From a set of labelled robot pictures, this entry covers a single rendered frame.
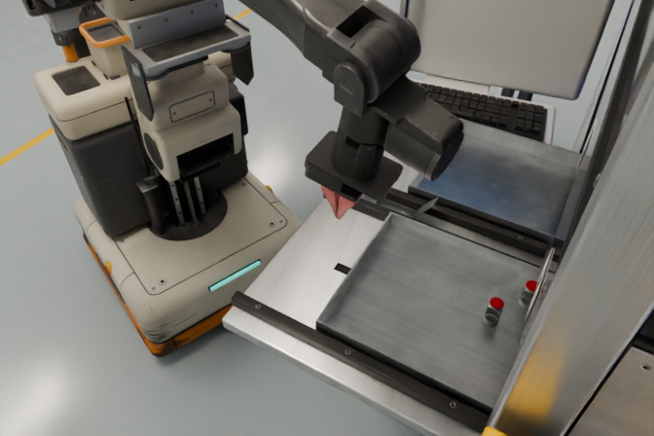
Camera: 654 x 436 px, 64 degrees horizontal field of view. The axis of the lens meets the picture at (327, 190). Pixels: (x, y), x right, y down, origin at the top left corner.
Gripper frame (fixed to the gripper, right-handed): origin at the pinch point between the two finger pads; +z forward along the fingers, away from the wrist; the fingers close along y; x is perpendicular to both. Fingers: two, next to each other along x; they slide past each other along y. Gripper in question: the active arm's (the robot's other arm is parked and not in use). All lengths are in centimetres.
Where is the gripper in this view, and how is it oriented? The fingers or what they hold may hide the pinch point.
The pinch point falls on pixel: (341, 211)
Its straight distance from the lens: 68.1
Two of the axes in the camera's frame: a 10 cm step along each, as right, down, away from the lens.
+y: 8.6, 4.6, -2.3
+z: -1.6, 6.6, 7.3
